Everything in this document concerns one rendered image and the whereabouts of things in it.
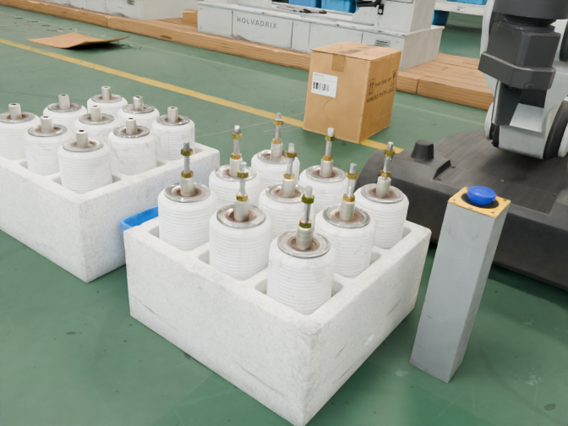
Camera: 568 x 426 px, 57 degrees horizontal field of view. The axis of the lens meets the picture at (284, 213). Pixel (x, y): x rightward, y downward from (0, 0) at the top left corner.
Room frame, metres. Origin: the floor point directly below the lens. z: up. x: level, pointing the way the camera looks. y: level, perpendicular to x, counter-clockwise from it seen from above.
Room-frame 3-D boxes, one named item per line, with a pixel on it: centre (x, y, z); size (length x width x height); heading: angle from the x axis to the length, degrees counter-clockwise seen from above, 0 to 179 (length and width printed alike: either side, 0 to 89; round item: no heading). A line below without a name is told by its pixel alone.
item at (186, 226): (0.77, 0.16, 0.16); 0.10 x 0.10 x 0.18
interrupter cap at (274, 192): (0.80, 0.00, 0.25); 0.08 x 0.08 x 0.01
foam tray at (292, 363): (0.80, 0.00, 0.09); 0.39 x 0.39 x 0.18; 55
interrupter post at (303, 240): (0.63, -0.03, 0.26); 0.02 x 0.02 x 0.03
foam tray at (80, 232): (1.11, 0.43, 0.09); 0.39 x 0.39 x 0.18; 56
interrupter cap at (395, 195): (0.83, -0.17, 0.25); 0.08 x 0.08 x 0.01
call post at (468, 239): (0.69, -0.28, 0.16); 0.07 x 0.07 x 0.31; 55
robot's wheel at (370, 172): (1.19, -0.23, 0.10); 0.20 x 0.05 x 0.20; 147
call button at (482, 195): (0.69, -0.28, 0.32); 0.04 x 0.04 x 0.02
